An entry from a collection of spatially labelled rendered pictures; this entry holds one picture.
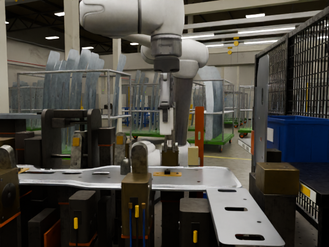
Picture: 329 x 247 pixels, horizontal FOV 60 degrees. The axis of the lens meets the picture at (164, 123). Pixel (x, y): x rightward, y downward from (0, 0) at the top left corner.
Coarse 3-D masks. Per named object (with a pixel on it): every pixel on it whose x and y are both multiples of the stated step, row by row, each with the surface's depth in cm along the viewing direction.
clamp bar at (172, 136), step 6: (174, 102) 98; (174, 108) 98; (174, 114) 98; (174, 120) 98; (174, 126) 98; (174, 132) 97; (168, 138) 98; (174, 138) 97; (174, 144) 97; (174, 150) 97
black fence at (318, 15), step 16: (320, 16) 105; (288, 32) 137; (272, 48) 163; (288, 48) 137; (256, 64) 198; (272, 64) 167; (288, 64) 138; (304, 64) 122; (256, 80) 199; (288, 80) 138; (304, 80) 122; (320, 80) 107; (272, 96) 166; (288, 96) 139; (320, 96) 107; (272, 112) 166; (288, 112) 140; (304, 208) 121
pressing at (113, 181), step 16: (32, 176) 82; (48, 176) 82; (64, 176) 82; (80, 176) 82; (96, 176) 82; (112, 176) 82; (160, 176) 82; (176, 176) 82; (192, 176) 82; (208, 176) 82; (224, 176) 82
